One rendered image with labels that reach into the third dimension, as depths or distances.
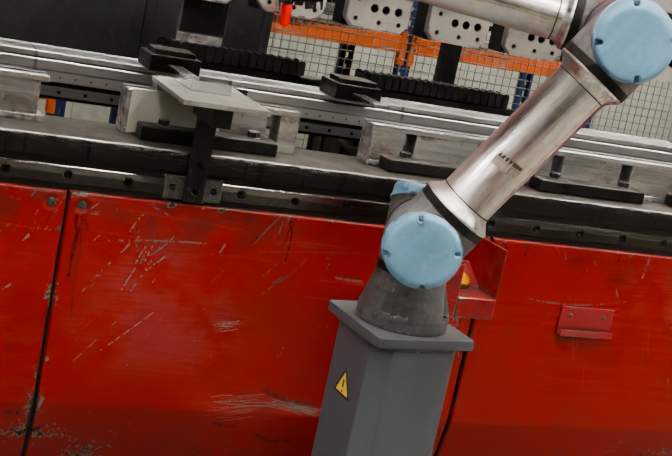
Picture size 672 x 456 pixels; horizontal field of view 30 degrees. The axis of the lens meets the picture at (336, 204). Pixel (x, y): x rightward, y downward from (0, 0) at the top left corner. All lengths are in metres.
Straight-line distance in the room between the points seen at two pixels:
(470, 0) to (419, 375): 0.59
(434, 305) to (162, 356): 0.86
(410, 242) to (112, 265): 0.94
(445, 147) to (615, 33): 1.18
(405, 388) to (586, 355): 1.18
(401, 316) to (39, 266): 0.88
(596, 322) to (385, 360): 1.21
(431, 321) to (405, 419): 0.16
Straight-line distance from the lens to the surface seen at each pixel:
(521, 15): 1.94
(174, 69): 2.80
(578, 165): 3.10
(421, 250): 1.82
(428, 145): 2.90
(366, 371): 1.99
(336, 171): 2.68
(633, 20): 1.79
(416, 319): 1.98
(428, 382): 2.02
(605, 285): 3.09
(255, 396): 2.80
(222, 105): 2.43
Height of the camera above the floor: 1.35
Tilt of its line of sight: 12 degrees down
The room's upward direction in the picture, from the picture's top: 12 degrees clockwise
